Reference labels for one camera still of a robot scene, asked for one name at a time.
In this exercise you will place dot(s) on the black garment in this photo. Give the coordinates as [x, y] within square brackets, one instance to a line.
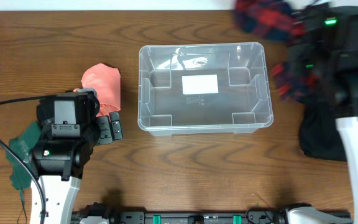
[318, 136]

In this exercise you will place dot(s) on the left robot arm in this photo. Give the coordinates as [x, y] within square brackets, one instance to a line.
[58, 168]

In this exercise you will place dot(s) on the white label in container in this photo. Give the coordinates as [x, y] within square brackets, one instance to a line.
[200, 84]

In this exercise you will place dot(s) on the clear plastic storage container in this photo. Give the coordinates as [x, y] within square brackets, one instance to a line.
[243, 104]

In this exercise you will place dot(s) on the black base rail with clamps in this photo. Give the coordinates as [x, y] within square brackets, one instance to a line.
[197, 217]

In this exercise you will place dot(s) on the red black plaid shirt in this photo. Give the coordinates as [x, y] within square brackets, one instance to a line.
[275, 20]

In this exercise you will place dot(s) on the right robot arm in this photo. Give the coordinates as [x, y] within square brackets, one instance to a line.
[346, 114]

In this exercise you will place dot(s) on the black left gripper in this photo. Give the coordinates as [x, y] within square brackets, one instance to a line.
[105, 134]

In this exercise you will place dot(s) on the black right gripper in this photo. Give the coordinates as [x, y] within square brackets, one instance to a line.
[299, 55]

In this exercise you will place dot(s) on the black folded cloth left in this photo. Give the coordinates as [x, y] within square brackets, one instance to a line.
[45, 114]

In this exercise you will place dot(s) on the salmon pink folded cloth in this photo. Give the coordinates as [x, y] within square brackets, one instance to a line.
[106, 81]

